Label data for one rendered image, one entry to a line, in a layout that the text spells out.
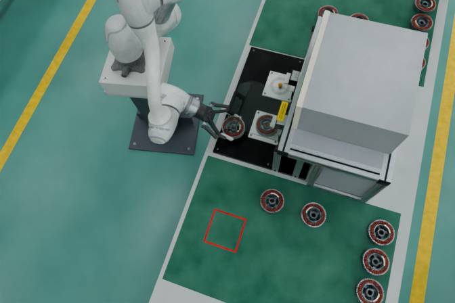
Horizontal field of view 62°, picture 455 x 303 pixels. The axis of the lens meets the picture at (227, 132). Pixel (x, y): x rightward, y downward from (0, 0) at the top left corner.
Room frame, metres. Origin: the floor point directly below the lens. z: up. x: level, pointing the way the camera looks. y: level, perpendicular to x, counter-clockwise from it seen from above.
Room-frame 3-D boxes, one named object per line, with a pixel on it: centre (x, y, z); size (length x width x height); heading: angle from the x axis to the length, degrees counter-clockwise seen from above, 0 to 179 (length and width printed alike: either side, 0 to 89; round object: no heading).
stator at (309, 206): (0.25, -0.31, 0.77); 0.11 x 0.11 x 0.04
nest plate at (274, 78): (0.92, -0.32, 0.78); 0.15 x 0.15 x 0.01; 61
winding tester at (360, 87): (0.65, -0.53, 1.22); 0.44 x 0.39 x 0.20; 151
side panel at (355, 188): (0.34, -0.45, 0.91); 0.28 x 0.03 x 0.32; 61
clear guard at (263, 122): (0.67, -0.18, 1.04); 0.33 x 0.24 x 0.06; 61
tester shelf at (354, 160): (0.66, -0.54, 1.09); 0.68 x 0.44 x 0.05; 151
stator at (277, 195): (0.34, -0.14, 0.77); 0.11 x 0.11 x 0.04
